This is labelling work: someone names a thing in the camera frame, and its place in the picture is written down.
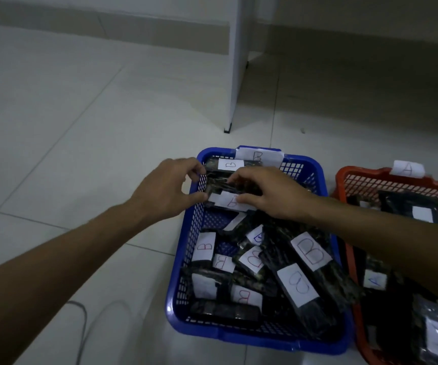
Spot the white desk side panel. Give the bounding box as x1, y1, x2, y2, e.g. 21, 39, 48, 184
223, 0, 265, 133

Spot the person's left hand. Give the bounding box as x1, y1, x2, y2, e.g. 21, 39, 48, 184
127, 157, 209, 225

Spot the red plastic basket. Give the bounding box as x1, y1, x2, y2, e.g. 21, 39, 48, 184
332, 166, 438, 365

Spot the person's right forearm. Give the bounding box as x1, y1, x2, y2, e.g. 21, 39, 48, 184
306, 195, 438, 308

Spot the person's left forearm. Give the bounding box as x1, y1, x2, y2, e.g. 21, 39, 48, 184
0, 203, 143, 365

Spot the person's right hand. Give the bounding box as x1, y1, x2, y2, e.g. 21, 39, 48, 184
226, 167, 320, 224

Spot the blue plastic basket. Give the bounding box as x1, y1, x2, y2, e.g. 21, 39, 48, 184
165, 145, 356, 356

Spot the large white paper tag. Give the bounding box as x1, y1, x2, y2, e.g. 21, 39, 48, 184
236, 147, 285, 168

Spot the small white paper tag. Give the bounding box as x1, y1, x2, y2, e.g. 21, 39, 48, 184
390, 160, 426, 178

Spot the thin white cable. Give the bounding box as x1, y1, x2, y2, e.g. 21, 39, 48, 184
66, 300, 89, 365

